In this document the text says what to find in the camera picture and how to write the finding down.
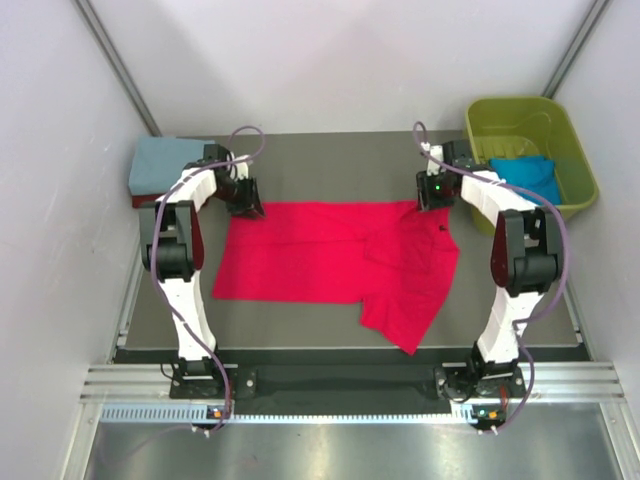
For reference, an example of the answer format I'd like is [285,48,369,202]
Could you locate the green plastic bin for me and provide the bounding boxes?
[465,96,599,220]

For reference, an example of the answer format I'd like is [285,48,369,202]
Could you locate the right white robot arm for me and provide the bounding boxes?
[416,140,568,403]

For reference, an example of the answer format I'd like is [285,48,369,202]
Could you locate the blue t shirt in bin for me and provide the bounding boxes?
[489,155,562,205]

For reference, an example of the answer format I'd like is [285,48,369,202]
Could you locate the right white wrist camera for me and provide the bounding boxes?
[420,142,444,176]

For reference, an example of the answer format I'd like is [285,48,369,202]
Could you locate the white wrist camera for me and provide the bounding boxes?
[229,155,252,181]
[420,142,444,176]

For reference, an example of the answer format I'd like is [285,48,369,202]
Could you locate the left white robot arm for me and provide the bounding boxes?
[139,144,265,401]

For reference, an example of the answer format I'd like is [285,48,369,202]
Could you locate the folded light blue t shirt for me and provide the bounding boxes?
[128,136,208,196]

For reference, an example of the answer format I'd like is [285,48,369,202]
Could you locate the slotted grey cable duct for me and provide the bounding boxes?
[100,403,498,426]

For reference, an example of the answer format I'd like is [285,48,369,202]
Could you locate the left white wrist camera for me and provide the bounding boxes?
[229,155,252,181]

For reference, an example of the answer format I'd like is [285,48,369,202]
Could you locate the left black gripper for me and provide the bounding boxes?
[212,175,265,221]

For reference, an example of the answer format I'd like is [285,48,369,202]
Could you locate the aluminium frame rail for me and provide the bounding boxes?
[80,362,625,403]

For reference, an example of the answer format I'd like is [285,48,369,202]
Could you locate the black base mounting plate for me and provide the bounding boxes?
[169,365,522,405]

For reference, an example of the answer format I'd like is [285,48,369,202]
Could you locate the folded dark red t shirt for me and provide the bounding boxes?
[131,194,162,209]

